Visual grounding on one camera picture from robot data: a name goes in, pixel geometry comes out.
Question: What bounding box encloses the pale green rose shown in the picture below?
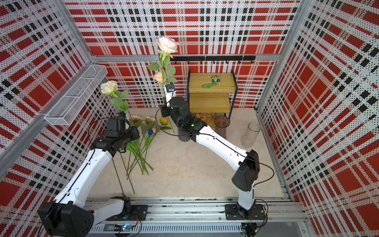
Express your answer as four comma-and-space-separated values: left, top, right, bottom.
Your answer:
100, 81, 131, 119

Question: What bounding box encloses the dark pink ribbed vase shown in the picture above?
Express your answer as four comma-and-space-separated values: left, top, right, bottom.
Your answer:
214, 116, 231, 139

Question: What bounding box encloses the white rose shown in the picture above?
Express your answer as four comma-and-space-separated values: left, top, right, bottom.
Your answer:
148, 36, 178, 85

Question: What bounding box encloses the cream rose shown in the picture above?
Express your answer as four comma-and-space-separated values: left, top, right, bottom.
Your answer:
154, 72, 165, 85

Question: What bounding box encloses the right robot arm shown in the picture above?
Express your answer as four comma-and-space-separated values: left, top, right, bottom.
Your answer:
160, 95, 260, 211

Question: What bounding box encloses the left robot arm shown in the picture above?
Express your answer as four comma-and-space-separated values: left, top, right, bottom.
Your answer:
38, 112, 139, 237

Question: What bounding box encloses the beige daisy flower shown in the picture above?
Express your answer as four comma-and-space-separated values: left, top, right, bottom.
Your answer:
129, 115, 143, 124
144, 116, 156, 124

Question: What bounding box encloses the yellow daisy flower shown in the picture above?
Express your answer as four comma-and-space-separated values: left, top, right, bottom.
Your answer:
159, 117, 173, 130

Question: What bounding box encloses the brown teddy bear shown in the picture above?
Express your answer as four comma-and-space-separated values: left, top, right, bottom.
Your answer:
193, 113, 213, 123

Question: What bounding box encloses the clear glass vase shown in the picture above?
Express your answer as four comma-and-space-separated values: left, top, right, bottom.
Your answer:
241, 122, 261, 148

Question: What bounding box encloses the wooden shelf black frame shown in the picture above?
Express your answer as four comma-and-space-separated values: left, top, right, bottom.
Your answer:
187, 70, 238, 118

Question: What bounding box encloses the green toy with lanyard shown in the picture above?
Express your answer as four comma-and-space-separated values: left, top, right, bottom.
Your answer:
202, 76, 221, 89

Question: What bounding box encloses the white wire wall basket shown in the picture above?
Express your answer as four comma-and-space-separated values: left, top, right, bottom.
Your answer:
44, 64, 107, 126

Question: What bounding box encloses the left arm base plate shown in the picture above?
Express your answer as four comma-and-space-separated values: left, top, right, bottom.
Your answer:
106, 205, 149, 221

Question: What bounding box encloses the black hook rail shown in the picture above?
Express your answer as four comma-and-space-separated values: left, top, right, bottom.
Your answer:
171, 55, 257, 64

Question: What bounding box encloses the circuit board on rail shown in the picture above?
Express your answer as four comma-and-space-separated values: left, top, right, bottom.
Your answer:
114, 224, 134, 233

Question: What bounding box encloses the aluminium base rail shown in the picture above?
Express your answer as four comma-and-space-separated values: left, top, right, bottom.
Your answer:
88, 197, 313, 237

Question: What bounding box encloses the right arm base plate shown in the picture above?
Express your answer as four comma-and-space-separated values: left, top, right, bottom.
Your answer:
225, 204, 265, 221

